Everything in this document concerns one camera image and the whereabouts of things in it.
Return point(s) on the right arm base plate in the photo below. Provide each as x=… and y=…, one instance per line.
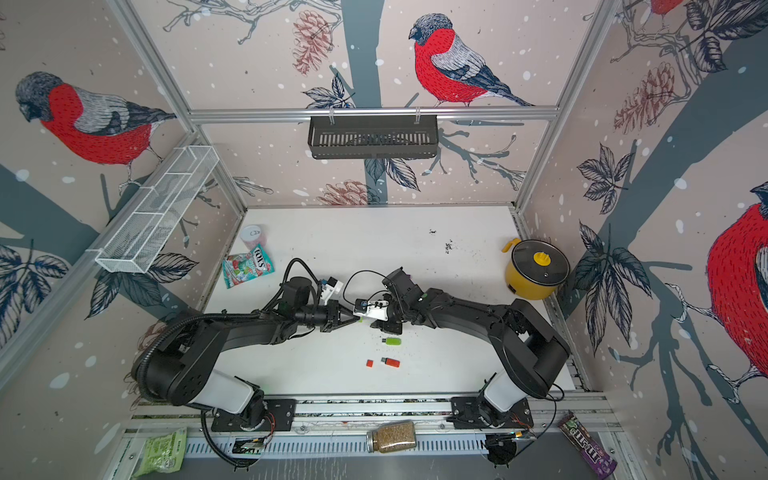
x=477, y=413

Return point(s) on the glass jar of seeds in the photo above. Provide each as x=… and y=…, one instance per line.
x=393, y=437

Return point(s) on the black wire basket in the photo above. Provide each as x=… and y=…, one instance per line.
x=373, y=137

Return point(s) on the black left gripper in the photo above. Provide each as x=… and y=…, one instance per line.
x=333, y=317

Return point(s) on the white wire mesh shelf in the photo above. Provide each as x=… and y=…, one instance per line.
x=142, y=236

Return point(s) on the green candy packet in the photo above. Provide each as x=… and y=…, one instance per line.
x=241, y=268

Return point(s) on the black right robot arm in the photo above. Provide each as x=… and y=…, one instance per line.
x=532, y=353

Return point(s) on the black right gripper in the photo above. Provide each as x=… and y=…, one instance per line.
x=394, y=328

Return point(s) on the red usb drive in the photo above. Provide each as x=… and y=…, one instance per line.
x=391, y=362

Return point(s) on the green usb drive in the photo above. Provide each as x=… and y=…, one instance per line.
x=392, y=341

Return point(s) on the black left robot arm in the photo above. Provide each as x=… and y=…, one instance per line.
x=179, y=366

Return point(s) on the purple candy bar wrapper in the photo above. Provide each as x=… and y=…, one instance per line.
x=599, y=460

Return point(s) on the green snack bag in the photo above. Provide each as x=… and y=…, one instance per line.
x=163, y=454

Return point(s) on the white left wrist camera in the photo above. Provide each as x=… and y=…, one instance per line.
x=329, y=289

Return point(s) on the pink can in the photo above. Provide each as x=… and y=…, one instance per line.
x=252, y=236

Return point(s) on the yellow pot with black lid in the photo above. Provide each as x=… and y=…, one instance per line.
x=535, y=269

